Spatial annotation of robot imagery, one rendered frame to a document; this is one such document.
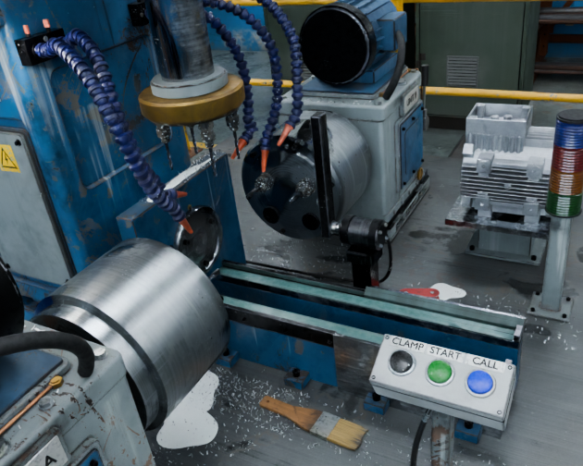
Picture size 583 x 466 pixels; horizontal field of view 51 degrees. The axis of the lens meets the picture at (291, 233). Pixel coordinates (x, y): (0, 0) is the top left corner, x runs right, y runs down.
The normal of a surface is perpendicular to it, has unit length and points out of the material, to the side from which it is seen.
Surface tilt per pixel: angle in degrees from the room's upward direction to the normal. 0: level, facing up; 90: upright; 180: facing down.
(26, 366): 0
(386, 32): 90
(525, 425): 0
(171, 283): 39
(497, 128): 90
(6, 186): 90
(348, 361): 90
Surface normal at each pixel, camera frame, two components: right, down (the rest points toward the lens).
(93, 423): 0.88, 0.15
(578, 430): -0.11, -0.86
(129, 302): 0.37, -0.65
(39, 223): -0.47, 0.49
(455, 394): -0.30, -0.56
